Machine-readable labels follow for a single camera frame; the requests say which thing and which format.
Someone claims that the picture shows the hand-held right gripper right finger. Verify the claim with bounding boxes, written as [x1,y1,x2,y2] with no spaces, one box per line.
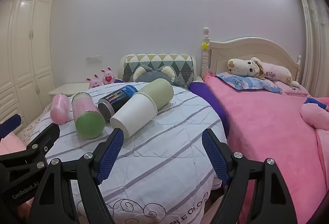
[202,129,299,224]

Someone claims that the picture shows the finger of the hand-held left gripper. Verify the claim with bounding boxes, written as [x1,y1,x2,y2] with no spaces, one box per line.
[0,114,21,138]
[24,123,61,164]

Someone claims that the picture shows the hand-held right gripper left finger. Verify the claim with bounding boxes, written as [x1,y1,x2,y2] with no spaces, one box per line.
[31,127,126,224]

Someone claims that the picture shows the white cup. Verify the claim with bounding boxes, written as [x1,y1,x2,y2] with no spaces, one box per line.
[110,92,158,139]

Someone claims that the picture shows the heart print bed sheet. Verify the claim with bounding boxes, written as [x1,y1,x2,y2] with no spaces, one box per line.
[14,111,56,147]

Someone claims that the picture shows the pink cloth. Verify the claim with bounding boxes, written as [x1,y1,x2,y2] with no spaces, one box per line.
[0,134,26,155]

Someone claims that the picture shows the small pink bottle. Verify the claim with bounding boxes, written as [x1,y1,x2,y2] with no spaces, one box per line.
[50,93,71,125]

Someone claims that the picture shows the white striped quilt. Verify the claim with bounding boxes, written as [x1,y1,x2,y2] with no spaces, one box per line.
[14,82,228,224]

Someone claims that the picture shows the pink bottle with green base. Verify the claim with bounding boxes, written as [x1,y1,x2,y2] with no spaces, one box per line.
[71,91,106,140]

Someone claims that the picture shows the cream nightstand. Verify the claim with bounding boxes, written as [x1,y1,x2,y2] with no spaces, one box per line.
[48,82,90,97]

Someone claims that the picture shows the black can with blue label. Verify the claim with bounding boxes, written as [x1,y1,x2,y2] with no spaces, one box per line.
[98,83,139,121]

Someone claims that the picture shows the pink fleece blanket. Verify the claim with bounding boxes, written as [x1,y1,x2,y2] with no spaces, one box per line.
[203,72,329,224]

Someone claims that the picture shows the purple bed sheet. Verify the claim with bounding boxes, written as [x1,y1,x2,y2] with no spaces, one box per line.
[189,80,230,137]

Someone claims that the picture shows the pink rabbit plush toy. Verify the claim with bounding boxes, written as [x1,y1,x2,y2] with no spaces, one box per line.
[101,67,116,85]
[86,74,102,89]

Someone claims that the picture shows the cream wardrobe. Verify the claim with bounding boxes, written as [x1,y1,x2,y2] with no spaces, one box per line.
[0,0,58,132]

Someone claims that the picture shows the pale green tumbler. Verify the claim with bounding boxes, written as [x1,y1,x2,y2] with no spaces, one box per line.
[134,78,174,111]

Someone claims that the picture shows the blue cartoon pillow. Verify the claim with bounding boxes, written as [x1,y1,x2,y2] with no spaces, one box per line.
[216,71,283,94]

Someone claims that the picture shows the grey plush animal pillow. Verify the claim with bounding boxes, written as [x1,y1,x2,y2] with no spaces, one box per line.
[132,64,189,89]

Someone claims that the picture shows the long dog plush pillow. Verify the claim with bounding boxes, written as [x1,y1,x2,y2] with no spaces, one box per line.
[227,57,301,88]

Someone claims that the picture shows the triangle patterned cushion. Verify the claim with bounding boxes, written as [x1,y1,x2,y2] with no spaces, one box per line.
[123,54,196,84]

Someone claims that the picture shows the pink pillow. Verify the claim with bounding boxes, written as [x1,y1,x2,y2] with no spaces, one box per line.
[274,80,309,96]

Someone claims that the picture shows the cream wooden bed headboard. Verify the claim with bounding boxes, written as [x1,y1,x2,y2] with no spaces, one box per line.
[202,28,302,85]

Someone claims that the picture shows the blue cloth item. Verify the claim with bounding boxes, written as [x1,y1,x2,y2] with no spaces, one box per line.
[303,97,329,112]

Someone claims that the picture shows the cream curtain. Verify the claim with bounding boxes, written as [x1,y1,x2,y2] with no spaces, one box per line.
[295,0,329,98]

